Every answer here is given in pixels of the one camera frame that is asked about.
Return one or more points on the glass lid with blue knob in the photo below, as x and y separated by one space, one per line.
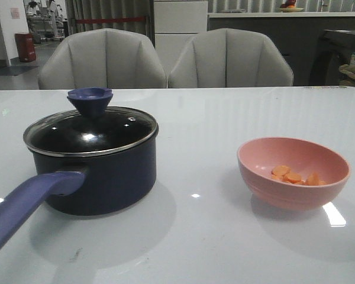
92 128

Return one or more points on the orange ham slice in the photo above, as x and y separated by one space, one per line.
281 170
292 177
312 179

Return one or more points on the pink plastic bowl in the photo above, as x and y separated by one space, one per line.
258 157

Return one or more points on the right grey upholstered chair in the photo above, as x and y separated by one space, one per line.
230 58

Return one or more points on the grey upholstered chair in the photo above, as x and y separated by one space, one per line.
107 57
230 58

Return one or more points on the left grey upholstered chair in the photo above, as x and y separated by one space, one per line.
107 57

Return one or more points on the white cabinet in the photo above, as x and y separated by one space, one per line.
174 23

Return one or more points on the grey kitchen counter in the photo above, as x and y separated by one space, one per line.
294 33

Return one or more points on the fruit plate on counter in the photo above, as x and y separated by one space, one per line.
290 6

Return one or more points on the red trash bin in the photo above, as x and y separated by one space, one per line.
25 47

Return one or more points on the dark side table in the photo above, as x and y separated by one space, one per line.
334 48

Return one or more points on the dark blue saucepan purple handle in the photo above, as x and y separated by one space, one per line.
84 186

